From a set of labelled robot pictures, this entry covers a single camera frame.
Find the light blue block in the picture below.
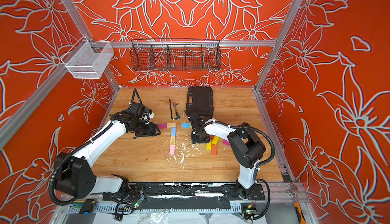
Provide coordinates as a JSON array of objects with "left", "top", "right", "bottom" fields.
[{"left": 181, "top": 123, "right": 191, "bottom": 128}]

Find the orange block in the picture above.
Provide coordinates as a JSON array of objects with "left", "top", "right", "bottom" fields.
[{"left": 211, "top": 144, "right": 218, "bottom": 156}]

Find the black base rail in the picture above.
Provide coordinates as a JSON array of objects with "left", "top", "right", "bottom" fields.
[{"left": 103, "top": 182, "right": 266, "bottom": 202}]

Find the black plastic tool case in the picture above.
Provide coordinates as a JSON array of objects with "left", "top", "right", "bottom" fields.
[{"left": 186, "top": 87, "right": 214, "bottom": 116}]

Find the magenta block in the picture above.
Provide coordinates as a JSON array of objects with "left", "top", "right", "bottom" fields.
[
  {"left": 158, "top": 123, "right": 167, "bottom": 129},
  {"left": 223, "top": 140, "right": 231, "bottom": 147}
]

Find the natural wood block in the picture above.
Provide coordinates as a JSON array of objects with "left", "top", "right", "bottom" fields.
[
  {"left": 170, "top": 136, "right": 176, "bottom": 145},
  {"left": 167, "top": 123, "right": 176, "bottom": 128}
]

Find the orange handled tool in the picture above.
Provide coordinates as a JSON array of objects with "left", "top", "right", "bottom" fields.
[{"left": 294, "top": 202, "right": 307, "bottom": 224}]

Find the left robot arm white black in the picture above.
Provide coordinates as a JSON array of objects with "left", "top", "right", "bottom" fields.
[{"left": 48, "top": 90, "right": 161, "bottom": 206}]

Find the yellow block upper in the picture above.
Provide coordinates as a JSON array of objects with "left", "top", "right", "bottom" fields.
[{"left": 211, "top": 136, "right": 219, "bottom": 145}]

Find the pink block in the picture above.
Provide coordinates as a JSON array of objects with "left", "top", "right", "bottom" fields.
[{"left": 169, "top": 144, "right": 176, "bottom": 156}]

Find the yellow block lower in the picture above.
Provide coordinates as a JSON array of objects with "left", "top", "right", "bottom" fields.
[{"left": 206, "top": 142, "right": 212, "bottom": 150}]

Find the black hex key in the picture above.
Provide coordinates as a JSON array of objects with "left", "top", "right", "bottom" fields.
[{"left": 169, "top": 99, "right": 180, "bottom": 120}]

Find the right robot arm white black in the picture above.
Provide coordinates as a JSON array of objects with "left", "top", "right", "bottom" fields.
[{"left": 185, "top": 110, "right": 276, "bottom": 222}]

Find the yellow block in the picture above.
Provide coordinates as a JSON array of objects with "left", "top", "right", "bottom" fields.
[
  {"left": 211, "top": 136, "right": 219, "bottom": 145},
  {"left": 206, "top": 142, "right": 212, "bottom": 150}
]

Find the black wire basket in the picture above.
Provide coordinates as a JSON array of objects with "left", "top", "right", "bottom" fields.
[{"left": 130, "top": 39, "right": 222, "bottom": 72}]

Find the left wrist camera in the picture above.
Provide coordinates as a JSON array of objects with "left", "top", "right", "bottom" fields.
[{"left": 142, "top": 109, "right": 154, "bottom": 124}]

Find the white wire basket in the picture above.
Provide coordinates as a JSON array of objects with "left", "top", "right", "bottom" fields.
[{"left": 61, "top": 41, "right": 114, "bottom": 79}]

